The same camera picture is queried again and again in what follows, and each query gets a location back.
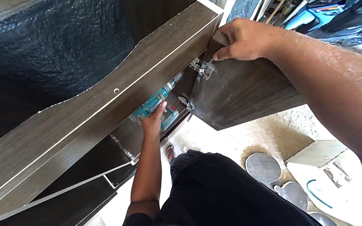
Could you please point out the person's right hand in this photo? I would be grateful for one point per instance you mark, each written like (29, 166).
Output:
(248, 39)

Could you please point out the person's left hand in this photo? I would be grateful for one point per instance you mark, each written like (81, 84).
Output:
(151, 124)

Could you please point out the person's right index finger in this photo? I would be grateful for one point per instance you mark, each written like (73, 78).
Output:
(229, 29)

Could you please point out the person's right thumb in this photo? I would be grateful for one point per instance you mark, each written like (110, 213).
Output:
(222, 54)

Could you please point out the person's left thumb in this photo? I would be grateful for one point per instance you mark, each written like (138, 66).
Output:
(161, 108)

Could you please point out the dark wood cabinet door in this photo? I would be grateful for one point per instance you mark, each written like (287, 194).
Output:
(243, 91)

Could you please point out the person's right forearm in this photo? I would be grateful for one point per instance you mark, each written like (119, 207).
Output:
(324, 75)

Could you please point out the person's left forearm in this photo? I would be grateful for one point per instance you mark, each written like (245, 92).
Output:
(148, 169)

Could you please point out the metal cabinet hinge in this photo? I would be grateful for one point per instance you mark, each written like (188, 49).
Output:
(188, 106)
(208, 71)

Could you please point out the thin wooden stick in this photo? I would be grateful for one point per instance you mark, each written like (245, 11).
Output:
(274, 12)

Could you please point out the dark wood cabinet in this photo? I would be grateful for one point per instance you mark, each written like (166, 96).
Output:
(105, 94)

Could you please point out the person's legs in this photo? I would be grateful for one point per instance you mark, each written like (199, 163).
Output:
(181, 162)

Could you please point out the blue and black motorcycle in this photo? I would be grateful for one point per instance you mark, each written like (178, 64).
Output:
(325, 18)

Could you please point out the person's body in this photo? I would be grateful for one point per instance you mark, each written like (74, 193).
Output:
(228, 194)

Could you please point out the black glossy textured sheet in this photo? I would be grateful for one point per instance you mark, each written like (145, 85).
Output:
(61, 47)

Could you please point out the round grey wooden piece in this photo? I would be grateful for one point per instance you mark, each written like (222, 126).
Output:
(262, 167)
(295, 195)
(323, 219)

